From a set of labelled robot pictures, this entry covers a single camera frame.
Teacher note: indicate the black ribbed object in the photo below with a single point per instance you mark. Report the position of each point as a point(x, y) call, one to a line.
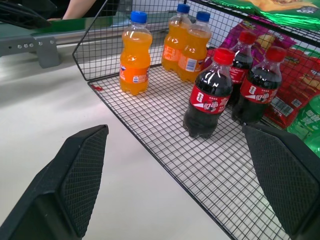
point(17, 16)

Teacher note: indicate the green conveyor belt grey frame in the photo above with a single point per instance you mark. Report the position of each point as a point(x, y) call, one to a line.
point(47, 47)

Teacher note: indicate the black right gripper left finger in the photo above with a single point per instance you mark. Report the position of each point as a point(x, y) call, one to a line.
point(57, 185)

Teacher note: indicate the green chip bag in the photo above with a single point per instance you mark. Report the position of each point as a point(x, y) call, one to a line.
point(232, 2)
point(287, 17)
point(307, 117)

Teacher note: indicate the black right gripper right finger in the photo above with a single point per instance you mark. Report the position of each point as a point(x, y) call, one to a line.
point(290, 180)

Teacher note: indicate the red chip bag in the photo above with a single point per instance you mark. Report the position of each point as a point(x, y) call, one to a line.
point(300, 75)

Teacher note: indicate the cola bottle red cap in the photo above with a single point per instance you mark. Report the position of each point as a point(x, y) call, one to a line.
point(241, 62)
point(257, 87)
point(207, 100)

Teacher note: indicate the orange soda bottle blue cap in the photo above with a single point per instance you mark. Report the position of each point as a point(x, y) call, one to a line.
point(135, 50)
point(173, 37)
point(193, 50)

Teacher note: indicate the purple chip bag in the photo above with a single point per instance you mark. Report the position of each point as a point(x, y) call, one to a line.
point(232, 35)

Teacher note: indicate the person dark clothing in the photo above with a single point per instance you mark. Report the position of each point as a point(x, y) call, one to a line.
point(47, 6)

